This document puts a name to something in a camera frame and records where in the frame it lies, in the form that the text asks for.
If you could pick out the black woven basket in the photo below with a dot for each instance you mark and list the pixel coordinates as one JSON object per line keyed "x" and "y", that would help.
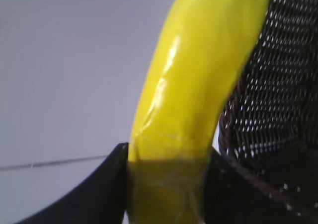
{"x": 269, "y": 125}

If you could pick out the yellow banana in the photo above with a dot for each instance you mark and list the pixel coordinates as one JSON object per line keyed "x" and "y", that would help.
{"x": 200, "y": 55}

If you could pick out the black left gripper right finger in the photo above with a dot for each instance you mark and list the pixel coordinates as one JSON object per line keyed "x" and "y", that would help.
{"x": 233, "y": 196}

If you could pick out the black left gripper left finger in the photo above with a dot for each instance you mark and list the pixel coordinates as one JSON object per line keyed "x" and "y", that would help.
{"x": 100, "y": 199}

